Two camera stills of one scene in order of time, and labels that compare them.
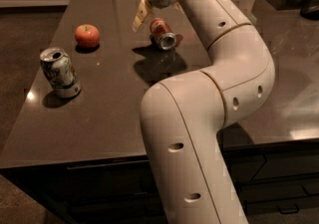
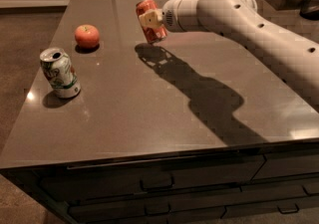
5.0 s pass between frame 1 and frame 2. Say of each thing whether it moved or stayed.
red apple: stayed
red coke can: moved
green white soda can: stayed
